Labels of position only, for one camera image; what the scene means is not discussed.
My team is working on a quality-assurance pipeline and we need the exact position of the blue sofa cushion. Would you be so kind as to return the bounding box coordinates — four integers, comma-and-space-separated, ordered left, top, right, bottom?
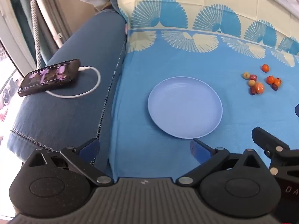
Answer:
7, 9, 128, 175

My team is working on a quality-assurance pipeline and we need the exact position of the white pipe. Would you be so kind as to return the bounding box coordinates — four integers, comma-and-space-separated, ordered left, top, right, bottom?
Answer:
35, 0, 63, 48

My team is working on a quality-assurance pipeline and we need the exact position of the white charging cable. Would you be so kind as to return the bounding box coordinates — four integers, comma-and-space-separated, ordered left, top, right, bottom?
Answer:
45, 66, 101, 98

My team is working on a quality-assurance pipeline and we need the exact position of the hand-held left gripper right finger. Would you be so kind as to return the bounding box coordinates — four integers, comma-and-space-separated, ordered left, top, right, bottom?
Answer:
176, 138, 268, 187

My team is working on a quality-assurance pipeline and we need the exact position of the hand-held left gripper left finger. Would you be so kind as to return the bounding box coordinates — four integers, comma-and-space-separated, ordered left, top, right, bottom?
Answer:
23, 138, 114, 187

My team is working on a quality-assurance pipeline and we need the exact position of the light blue plate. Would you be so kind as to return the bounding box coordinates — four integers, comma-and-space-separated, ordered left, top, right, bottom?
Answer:
147, 76, 223, 139

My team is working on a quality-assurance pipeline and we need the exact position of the teal curtain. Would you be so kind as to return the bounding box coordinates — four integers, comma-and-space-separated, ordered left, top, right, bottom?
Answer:
9, 0, 35, 52

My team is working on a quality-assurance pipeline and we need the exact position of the white dotted pole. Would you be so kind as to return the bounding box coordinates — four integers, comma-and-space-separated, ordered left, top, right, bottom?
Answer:
30, 0, 46, 62

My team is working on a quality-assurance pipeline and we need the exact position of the black smartphone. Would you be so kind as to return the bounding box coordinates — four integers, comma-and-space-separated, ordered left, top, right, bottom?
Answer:
18, 59, 81, 97

